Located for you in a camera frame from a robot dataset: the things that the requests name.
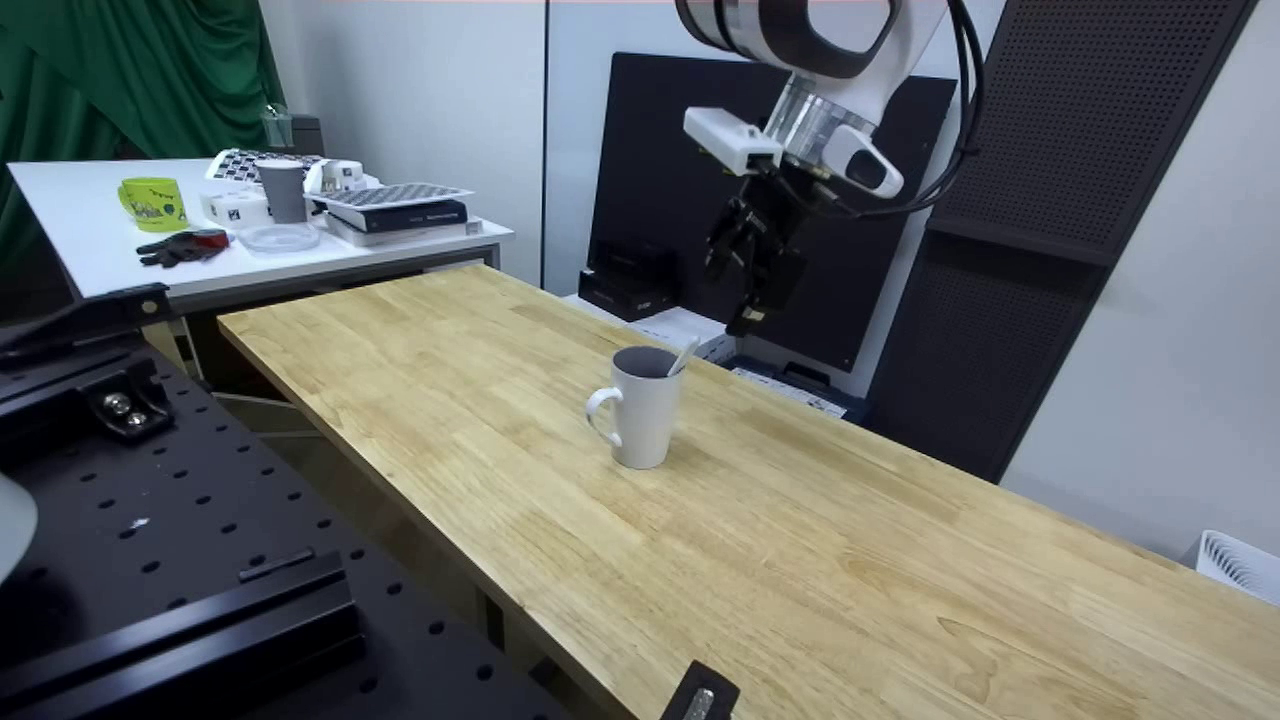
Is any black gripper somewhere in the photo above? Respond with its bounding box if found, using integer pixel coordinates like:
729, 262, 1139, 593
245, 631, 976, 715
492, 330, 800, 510
705, 167, 816, 334

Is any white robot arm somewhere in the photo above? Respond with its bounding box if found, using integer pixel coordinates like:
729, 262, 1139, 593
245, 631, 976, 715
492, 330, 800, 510
674, 0, 946, 334

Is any grey cup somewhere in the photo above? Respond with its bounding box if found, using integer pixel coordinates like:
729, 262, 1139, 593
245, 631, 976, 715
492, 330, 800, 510
257, 155, 310, 224

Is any white box under monitor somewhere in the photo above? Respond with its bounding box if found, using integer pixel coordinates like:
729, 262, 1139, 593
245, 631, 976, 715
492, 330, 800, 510
638, 306, 736, 363

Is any large black monitor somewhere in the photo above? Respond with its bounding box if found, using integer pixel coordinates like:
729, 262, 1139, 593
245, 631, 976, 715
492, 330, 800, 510
587, 50, 905, 369

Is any white ceramic mug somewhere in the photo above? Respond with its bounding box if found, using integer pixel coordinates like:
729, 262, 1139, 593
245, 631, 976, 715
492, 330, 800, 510
583, 345, 684, 467

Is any black perforated panel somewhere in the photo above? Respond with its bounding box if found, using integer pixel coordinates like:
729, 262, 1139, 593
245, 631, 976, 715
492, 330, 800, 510
864, 0, 1261, 480

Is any black keyboard box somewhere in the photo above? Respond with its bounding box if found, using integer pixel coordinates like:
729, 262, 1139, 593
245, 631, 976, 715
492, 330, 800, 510
319, 178, 472, 234

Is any black table clamp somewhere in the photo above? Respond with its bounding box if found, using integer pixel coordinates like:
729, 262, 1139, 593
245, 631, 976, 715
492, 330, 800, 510
661, 658, 740, 720

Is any clear plastic lid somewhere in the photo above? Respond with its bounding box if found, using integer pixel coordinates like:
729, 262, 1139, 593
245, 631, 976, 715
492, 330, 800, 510
241, 224, 325, 250

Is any white basket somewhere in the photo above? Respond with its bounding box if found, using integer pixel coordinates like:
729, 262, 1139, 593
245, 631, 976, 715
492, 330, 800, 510
1198, 532, 1280, 602

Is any red black tool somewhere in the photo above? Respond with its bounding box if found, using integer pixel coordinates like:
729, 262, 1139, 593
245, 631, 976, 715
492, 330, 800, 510
135, 229, 228, 266

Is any yellow green pouch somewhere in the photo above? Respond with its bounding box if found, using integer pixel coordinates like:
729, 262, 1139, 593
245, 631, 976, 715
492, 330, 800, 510
115, 177, 190, 232

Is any black perforated breadboard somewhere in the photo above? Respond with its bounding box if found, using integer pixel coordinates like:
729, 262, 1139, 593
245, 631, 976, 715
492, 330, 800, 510
0, 348, 567, 720

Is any white side table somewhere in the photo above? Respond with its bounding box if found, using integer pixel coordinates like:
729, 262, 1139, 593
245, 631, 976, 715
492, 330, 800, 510
9, 160, 508, 311

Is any green curtain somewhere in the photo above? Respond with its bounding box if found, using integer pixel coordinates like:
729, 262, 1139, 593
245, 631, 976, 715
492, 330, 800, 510
0, 0, 288, 285

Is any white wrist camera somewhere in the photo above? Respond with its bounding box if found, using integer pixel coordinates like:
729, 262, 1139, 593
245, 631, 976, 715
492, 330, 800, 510
684, 109, 781, 177

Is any black metal bracket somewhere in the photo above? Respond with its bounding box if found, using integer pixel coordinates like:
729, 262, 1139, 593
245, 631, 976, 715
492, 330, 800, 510
89, 382, 173, 442

